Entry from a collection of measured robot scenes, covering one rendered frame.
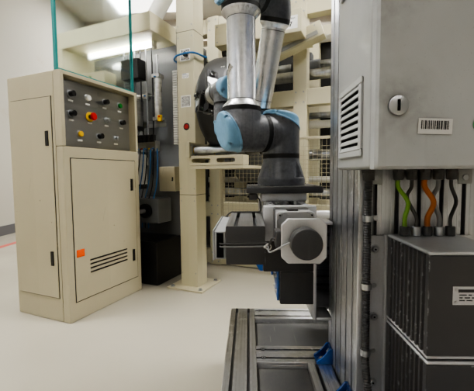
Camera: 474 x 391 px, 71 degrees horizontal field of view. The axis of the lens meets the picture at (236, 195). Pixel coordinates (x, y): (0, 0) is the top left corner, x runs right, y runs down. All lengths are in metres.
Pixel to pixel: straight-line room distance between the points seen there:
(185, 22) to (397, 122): 1.96
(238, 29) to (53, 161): 1.20
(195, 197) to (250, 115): 1.25
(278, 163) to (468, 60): 0.58
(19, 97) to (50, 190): 0.53
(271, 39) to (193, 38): 1.20
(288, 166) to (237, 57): 0.35
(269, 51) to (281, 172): 0.40
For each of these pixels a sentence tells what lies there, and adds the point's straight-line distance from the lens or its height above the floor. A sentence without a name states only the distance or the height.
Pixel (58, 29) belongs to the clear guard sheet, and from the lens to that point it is 2.01.
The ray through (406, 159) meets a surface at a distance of 0.54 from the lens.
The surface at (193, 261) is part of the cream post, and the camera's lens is 2.24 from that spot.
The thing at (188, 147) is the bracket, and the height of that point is 0.92.
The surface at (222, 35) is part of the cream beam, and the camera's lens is 2.53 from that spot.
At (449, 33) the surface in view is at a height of 0.95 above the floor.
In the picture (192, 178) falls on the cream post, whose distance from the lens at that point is 2.16.
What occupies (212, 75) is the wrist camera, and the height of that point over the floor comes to 1.13.
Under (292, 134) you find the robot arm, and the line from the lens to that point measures 1.04.
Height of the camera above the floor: 0.76
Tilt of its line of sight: 4 degrees down
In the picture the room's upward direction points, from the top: 1 degrees counter-clockwise
